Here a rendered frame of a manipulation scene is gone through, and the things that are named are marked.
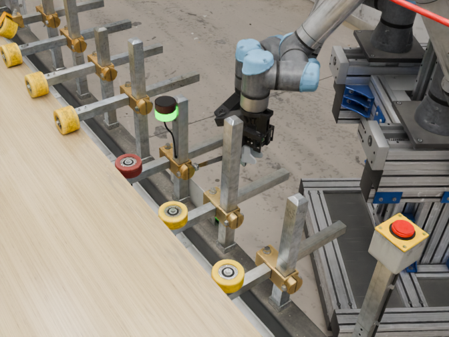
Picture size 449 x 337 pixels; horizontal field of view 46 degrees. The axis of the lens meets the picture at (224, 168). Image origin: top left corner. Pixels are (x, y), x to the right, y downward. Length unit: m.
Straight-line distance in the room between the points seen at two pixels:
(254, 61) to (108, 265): 0.61
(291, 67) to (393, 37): 0.73
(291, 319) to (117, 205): 0.56
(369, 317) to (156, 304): 0.47
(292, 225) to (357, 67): 0.92
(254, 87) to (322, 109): 2.22
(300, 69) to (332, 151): 1.89
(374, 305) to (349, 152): 2.13
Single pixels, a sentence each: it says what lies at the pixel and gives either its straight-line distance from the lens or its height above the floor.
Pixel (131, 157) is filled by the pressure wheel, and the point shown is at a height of 0.90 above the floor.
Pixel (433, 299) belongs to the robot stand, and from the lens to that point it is 2.32.
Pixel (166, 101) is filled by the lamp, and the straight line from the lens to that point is 1.51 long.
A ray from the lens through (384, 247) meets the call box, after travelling 1.03.
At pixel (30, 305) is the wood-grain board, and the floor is 0.90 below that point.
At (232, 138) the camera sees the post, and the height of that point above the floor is 1.13.
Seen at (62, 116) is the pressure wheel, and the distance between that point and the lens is 1.71.
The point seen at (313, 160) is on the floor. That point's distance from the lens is 3.13.
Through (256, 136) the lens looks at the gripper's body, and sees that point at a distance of 1.43.
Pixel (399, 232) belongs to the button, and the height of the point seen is 1.23.
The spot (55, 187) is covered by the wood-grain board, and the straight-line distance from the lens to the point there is 1.57.
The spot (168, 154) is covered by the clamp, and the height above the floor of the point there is 0.87.
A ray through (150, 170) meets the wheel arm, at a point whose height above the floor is 0.85.
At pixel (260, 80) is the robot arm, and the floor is 1.24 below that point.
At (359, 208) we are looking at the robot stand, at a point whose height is 0.21.
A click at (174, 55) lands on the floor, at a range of 4.08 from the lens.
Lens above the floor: 1.92
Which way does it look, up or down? 40 degrees down
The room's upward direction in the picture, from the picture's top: 3 degrees clockwise
